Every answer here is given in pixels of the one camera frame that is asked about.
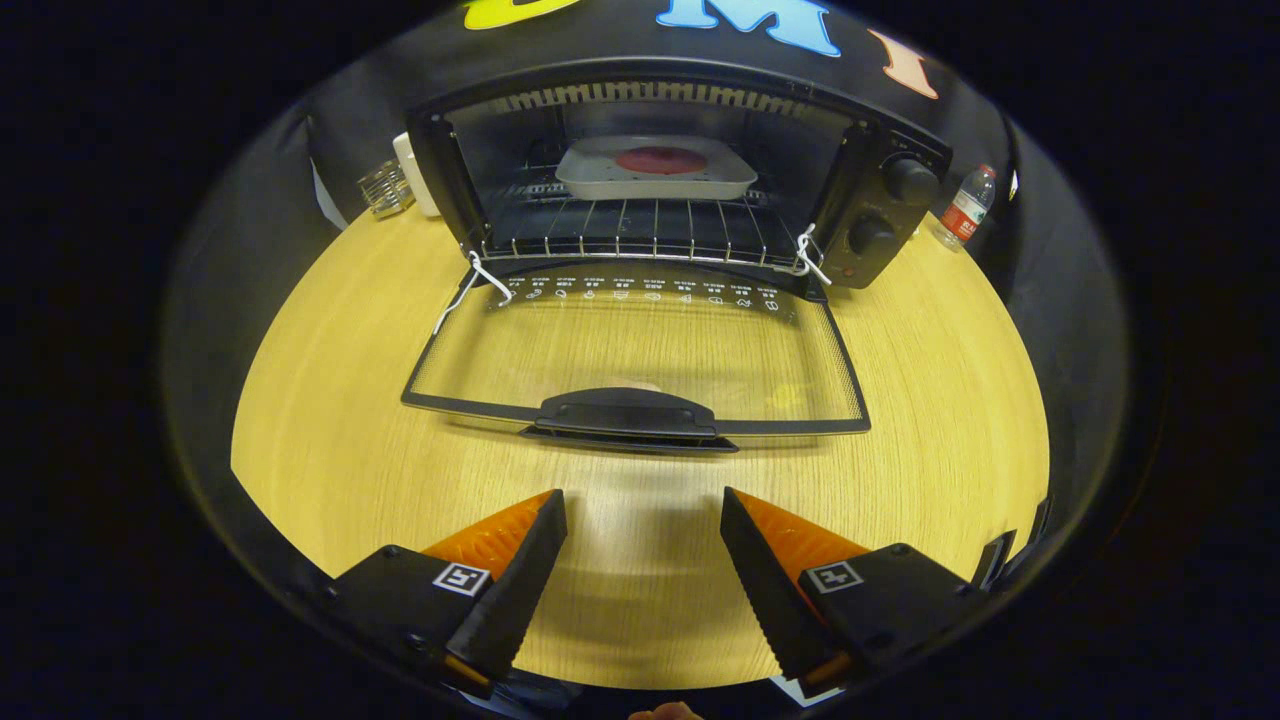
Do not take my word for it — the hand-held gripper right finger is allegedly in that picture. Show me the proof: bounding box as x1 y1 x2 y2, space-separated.
720 486 986 691

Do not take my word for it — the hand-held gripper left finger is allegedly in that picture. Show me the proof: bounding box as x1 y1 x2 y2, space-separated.
330 488 569 699

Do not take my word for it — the black toaster oven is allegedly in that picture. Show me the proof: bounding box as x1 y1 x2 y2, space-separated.
400 58 951 456

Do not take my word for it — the white square plate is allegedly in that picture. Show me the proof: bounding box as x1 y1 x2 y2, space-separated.
555 135 759 201

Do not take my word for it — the pink meat slice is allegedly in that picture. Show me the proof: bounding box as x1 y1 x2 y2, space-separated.
614 146 709 176

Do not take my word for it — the metal oven rack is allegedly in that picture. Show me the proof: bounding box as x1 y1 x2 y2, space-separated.
480 165 816 266

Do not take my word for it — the white bread toaster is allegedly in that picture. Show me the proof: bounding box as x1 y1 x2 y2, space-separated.
392 132 443 218

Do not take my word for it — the clear bottle red label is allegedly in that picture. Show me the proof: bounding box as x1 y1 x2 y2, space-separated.
935 164 998 251

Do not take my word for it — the wire mesh basket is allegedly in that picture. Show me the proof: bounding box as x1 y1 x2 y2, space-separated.
358 160 416 220

